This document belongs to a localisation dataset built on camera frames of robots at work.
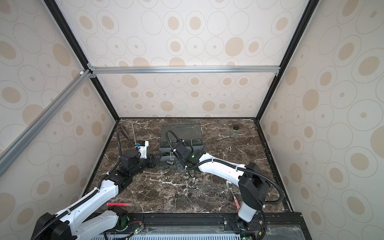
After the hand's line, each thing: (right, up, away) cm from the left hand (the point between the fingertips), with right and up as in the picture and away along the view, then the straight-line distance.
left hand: (163, 153), depth 79 cm
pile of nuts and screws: (+17, -17, +8) cm, 25 cm away
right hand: (+9, -4, +5) cm, 11 cm away
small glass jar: (+44, +12, +23) cm, 52 cm away
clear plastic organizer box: (+6, +11, -11) cm, 16 cm away
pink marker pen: (-24, -27, -1) cm, 36 cm away
